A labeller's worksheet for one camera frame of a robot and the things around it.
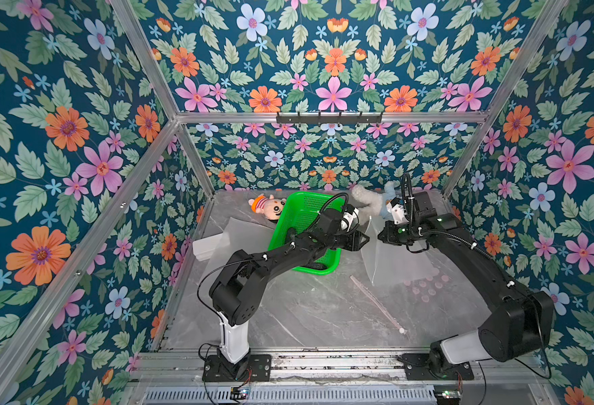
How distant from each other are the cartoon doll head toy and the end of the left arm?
0.34 m

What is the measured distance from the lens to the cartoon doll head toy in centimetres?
104

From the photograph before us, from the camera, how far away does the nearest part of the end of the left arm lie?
70 cm
